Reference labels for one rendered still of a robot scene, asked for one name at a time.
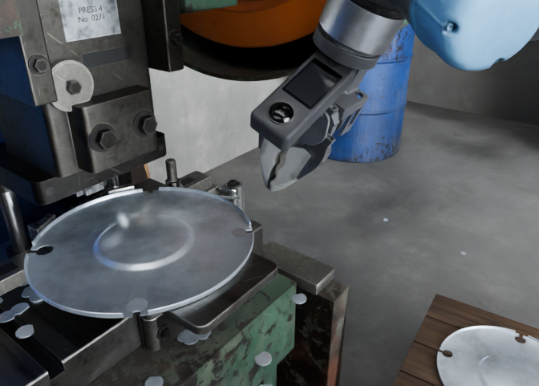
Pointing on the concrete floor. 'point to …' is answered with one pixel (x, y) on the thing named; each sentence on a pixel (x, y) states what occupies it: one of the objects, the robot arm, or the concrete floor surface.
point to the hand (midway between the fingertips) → (269, 183)
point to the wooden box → (430, 344)
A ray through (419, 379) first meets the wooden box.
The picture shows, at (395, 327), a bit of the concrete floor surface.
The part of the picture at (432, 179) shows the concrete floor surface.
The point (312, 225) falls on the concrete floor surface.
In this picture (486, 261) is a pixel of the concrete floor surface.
